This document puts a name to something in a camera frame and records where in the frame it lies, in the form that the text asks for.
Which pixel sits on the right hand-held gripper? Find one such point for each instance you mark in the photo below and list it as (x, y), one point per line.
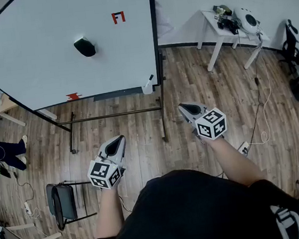
(210, 124)

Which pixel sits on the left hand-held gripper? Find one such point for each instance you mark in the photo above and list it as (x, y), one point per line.
(106, 174)

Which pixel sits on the clear plastic container with tube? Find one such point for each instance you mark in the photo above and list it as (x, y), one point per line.
(147, 90)

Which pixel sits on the black marker pen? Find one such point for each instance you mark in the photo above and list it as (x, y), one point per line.
(149, 81)

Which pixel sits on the person's right forearm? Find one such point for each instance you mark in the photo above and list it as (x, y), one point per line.
(232, 160)

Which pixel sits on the person's left forearm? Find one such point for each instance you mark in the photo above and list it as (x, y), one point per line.
(109, 214)

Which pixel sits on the black whiteboard eraser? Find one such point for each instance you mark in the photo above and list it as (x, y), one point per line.
(85, 48)

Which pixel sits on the white power strip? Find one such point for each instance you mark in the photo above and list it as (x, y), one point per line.
(27, 209)
(243, 148)

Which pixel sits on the black folding chair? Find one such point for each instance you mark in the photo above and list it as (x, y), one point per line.
(66, 200)

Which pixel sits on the small white table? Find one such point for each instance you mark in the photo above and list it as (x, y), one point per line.
(209, 22)

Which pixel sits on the white plastic bag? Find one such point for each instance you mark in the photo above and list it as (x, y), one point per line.
(164, 23)

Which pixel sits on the black gadget cluster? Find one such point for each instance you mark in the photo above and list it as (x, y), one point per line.
(228, 24)

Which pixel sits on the person's black shirt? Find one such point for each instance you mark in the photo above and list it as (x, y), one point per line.
(189, 213)

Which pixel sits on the dark olive gadget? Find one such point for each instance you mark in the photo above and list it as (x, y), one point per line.
(223, 10)

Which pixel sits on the white round device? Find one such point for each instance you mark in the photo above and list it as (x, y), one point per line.
(239, 15)

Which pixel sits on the black office chair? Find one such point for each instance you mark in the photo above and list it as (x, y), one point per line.
(291, 46)

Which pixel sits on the light wooden table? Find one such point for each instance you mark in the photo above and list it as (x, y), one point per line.
(5, 104)

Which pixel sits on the white whiteboard black frame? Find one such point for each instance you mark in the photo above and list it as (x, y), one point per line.
(37, 48)

